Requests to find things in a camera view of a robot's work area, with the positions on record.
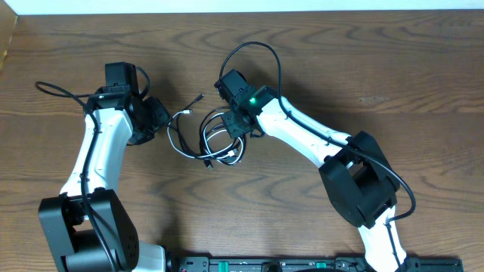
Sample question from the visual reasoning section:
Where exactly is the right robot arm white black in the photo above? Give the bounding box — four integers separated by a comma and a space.
217, 85, 407, 271

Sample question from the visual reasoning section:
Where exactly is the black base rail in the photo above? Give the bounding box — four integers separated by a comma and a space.
166, 256, 464, 272

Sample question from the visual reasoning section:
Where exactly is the black usb cable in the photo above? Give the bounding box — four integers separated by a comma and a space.
166, 93, 247, 170

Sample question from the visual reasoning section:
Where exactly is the white usb cable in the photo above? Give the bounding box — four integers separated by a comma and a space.
166, 109, 245, 166

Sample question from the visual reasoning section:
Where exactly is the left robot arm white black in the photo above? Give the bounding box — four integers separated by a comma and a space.
39, 88, 170, 271

